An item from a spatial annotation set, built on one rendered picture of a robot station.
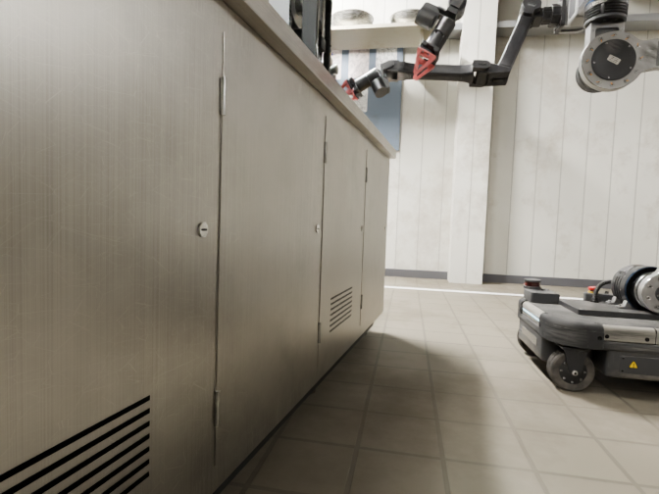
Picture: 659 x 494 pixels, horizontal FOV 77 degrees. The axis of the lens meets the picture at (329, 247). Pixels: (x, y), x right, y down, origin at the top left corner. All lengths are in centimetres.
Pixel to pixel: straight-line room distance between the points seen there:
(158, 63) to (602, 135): 452
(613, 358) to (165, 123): 146
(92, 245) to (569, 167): 447
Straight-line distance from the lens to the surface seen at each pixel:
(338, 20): 426
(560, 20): 220
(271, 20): 81
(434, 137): 450
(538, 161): 462
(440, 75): 193
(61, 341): 47
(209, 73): 66
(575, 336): 159
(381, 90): 188
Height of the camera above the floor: 54
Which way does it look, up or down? 3 degrees down
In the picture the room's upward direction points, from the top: 2 degrees clockwise
